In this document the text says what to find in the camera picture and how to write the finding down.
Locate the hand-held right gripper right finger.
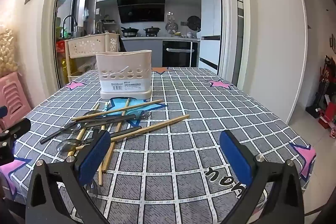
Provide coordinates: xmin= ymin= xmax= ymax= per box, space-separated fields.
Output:
xmin=219 ymin=130 xmax=306 ymax=224

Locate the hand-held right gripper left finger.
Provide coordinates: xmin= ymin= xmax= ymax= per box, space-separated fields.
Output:
xmin=25 ymin=130 xmax=112 ymax=224

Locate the beige plastic utensil holder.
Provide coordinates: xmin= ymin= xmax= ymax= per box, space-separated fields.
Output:
xmin=95 ymin=49 xmax=153 ymax=100

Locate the pink plastic stool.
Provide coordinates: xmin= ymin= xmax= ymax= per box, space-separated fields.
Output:
xmin=0 ymin=72 xmax=32 ymax=133

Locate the grey checkered star tablecloth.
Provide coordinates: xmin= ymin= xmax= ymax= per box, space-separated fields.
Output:
xmin=0 ymin=67 xmax=317 ymax=224

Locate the bag of beige balls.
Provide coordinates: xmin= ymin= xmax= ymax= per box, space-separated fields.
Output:
xmin=0 ymin=21 xmax=19 ymax=78

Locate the yellow oil bottle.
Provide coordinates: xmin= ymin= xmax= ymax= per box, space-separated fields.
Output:
xmin=61 ymin=53 xmax=71 ymax=83

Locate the red and black floor clutter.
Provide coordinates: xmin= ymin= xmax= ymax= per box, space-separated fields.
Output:
xmin=306 ymin=54 xmax=336 ymax=138

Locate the beige plastic storage cart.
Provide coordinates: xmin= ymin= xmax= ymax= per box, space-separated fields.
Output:
xmin=64 ymin=33 xmax=120 ymax=83

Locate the black cloth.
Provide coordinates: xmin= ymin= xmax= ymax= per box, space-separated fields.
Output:
xmin=118 ymin=36 xmax=127 ymax=53

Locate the black kitchen faucet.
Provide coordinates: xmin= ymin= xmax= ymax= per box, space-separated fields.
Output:
xmin=62 ymin=15 xmax=78 ymax=38

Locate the black built-in oven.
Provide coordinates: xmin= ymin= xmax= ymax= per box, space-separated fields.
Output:
xmin=162 ymin=40 xmax=199 ymax=68

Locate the grey kitchen counter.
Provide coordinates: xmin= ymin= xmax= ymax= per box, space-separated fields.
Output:
xmin=119 ymin=36 xmax=201 ymax=68

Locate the black wok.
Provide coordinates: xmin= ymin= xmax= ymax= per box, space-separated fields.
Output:
xmin=120 ymin=26 xmax=140 ymax=38

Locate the white refrigerator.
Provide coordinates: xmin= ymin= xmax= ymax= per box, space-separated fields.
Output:
xmin=198 ymin=0 xmax=221 ymax=74

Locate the black cooking pot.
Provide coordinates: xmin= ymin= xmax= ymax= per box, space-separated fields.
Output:
xmin=143 ymin=26 xmax=161 ymax=37

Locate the round black hanging pan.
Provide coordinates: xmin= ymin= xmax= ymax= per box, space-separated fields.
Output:
xmin=186 ymin=15 xmax=201 ymax=30

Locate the round metal steamer rack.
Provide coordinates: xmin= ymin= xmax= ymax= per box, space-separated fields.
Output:
xmin=165 ymin=22 xmax=179 ymax=35

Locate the black range hood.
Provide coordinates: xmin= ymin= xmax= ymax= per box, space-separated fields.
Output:
xmin=117 ymin=0 xmax=166 ymax=23

